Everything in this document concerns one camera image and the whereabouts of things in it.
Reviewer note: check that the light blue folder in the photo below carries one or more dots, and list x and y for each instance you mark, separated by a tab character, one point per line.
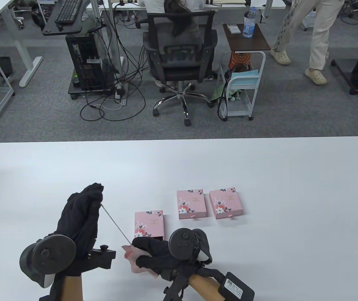
244	78

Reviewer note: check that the green bag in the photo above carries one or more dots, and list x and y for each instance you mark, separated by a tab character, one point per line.
219	92

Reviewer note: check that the pink floral jewelry box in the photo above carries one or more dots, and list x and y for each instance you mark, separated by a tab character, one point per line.
227	202
149	224
191	203

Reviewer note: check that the clear water bottle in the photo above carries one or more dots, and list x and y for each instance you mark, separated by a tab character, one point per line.
249	26

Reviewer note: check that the person's left forearm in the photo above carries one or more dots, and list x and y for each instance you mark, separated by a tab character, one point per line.
72	288

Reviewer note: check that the black keyboard tray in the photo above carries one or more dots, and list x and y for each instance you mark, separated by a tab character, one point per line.
72	29

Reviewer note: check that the black computer tower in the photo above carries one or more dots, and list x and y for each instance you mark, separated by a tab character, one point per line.
84	59

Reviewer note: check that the black mesh office chair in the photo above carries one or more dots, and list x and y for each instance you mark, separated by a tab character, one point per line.
180	72

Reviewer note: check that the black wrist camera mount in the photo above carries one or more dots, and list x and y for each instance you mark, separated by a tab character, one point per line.
178	285
103	257

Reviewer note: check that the grey power strip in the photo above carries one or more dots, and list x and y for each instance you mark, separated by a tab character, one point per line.
120	92

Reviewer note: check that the black wheeled computer platform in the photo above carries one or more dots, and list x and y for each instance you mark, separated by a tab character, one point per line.
88	91

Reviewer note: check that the white desk with metal legs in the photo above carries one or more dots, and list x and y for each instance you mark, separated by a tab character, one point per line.
113	31

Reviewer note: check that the person's right hand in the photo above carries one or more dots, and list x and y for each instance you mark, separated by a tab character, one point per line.
157	254

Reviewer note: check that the black keyboard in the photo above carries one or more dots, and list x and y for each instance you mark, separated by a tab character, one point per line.
67	12

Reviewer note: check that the orange patterned bag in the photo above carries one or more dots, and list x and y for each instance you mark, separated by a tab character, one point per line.
240	59

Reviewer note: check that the black backpack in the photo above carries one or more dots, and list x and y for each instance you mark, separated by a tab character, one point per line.
39	18

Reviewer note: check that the white chair base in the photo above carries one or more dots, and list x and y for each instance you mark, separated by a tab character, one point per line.
18	22

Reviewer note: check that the black VR controller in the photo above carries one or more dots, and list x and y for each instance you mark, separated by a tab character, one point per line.
51	254
183	244

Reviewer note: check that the person's right forearm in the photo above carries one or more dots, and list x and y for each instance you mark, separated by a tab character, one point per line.
205	287

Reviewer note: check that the white smartphone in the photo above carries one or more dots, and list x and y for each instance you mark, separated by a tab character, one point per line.
234	29

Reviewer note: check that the person's left hand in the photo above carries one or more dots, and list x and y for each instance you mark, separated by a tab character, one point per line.
81	216

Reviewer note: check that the brown side table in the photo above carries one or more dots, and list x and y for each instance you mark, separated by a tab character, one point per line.
248	44

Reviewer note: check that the black labelled wrist sensor box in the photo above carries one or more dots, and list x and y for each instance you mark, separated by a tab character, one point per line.
237	287

